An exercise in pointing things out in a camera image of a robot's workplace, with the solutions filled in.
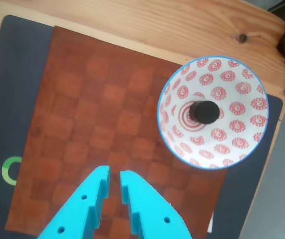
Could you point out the brown leather chessboard mat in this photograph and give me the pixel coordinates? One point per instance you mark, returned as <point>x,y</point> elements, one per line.
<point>95,112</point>

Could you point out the black cylinder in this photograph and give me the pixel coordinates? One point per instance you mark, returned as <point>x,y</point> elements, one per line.
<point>205,113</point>

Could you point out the white paper piece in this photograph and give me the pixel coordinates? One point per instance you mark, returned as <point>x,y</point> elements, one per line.
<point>211,222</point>

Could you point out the white bowl red flower pattern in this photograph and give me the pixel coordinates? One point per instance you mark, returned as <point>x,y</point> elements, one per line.
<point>241,124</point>

